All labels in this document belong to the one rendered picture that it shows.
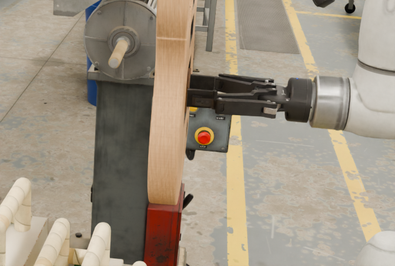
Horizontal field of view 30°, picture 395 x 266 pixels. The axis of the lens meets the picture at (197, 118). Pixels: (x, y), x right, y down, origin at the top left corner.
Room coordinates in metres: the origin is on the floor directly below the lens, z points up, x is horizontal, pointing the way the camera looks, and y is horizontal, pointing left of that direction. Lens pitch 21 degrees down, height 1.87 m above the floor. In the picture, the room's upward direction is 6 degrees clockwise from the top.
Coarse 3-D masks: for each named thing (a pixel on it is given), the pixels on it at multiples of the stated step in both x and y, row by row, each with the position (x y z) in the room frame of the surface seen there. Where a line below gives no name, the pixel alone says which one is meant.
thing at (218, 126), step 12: (204, 108) 2.13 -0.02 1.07; (192, 120) 2.13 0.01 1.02; (204, 120) 2.13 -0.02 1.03; (216, 120) 2.13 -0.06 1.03; (228, 120) 2.13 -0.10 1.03; (192, 132) 2.13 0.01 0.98; (216, 132) 2.13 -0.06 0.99; (228, 132) 2.14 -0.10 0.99; (192, 144) 2.13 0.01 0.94; (204, 144) 2.13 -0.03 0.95; (216, 144) 2.13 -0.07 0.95; (228, 144) 2.14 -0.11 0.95; (192, 156) 2.17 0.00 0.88
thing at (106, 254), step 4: (108, 240) 1.26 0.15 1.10; (108, 244) 1.26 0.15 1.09; (108, 248) 1.26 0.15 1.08; (104, 252) 1.25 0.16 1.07; (108, 252) 1.26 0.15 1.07; (104, 256) 1.25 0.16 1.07; (108, 256) 1.26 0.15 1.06; (104, 260) 1.25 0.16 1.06; (108, 260) 1.26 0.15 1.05; (104, 264) 1.25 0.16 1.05; (108, 264) 1.26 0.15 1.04
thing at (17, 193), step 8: (16, 184) 1.24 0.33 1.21; (24, 184) 1.25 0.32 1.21; (16, 192) 1.21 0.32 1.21; (24, 192) 1.23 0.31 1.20; (8, 200) 1.18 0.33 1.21; (16, 200) 1.19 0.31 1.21; (0, 208) 1.15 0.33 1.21; (8, 208) 1.15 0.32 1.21; (16, 208) 1.17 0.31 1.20; (0, 216) 1.12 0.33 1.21; (8, 216) 1.13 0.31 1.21; (0, 224) 1.10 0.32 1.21; (8, 224) 1.12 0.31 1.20; (0, 232) 1.09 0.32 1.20
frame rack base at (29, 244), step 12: (12, 228) 1.26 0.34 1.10; (36, 228) 1.27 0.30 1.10; (12, 240) 1.22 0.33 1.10; (24, 240) 1.23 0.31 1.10; (36, 240) 1.23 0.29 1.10; (12, 252) 1.18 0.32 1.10; (24, 252) 1.18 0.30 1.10; (36, 252) 1.23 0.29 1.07; (12, 264) 1.14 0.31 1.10; (24, 264) 1.14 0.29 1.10
